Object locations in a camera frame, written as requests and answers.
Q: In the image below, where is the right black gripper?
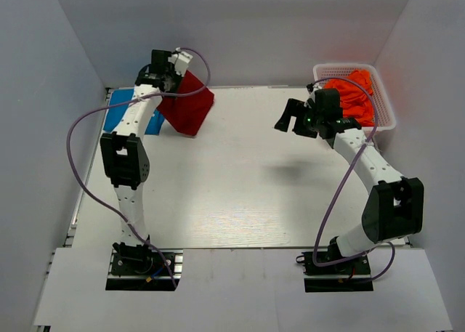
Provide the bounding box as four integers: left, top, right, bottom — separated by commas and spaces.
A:
275, 99, 324, 139

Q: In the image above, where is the dark red t-shirt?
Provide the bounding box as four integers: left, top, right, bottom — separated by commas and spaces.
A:
157, 88, 214, 137

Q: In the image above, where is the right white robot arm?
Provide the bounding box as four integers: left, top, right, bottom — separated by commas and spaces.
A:
274, 89, 424, 273

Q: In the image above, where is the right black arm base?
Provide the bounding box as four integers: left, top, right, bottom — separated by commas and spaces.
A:
296, 251, 373, 293

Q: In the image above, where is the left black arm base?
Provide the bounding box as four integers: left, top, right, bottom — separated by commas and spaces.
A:
105, 251, 176, 292

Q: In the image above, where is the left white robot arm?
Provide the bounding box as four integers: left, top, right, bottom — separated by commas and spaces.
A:
100, 49, 185, 248

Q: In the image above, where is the folded blue t-shirt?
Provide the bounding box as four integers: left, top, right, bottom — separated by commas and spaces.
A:
103, 88, 165, 135

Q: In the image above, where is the orange t-shirt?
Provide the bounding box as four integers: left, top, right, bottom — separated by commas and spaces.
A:
324, 69, 375, 126

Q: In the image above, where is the white plastic basket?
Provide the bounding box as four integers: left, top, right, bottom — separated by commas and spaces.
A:
313, 63, 396, 131

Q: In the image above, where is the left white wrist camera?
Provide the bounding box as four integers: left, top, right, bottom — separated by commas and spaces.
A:
168, 47, 193, 77

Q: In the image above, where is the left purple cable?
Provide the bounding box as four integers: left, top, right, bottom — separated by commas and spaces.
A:
65, 47, 212, 290

